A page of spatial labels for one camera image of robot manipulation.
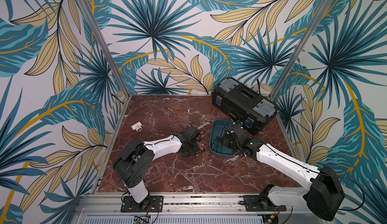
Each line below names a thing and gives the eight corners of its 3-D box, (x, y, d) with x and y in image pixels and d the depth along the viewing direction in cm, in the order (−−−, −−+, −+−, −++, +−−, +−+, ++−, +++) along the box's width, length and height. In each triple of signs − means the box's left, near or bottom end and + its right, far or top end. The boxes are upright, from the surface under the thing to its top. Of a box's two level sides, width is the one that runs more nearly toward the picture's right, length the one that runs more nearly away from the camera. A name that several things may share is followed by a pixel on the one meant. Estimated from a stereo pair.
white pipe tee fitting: (131, 131, 101) (130, 129, 98) (134, 124, 105) (132, 121, 102) (141, 131, 101) (140, 129, 98) (143, 124, 105) (142, 121, 102)
